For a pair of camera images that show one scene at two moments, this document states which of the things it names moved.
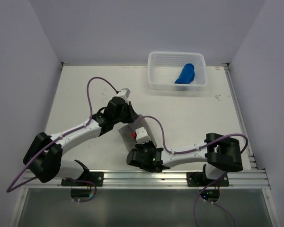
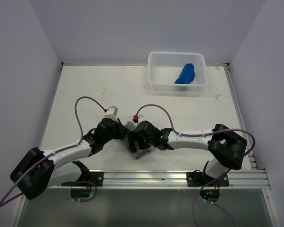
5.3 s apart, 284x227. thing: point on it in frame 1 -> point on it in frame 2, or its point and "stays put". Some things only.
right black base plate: [199, 179] stays put
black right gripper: [139, 145] -> [131, 136]
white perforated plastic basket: [164, 69] stays put
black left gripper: [132, 115] -> [122, 130]
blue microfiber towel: [187, 75] stays put
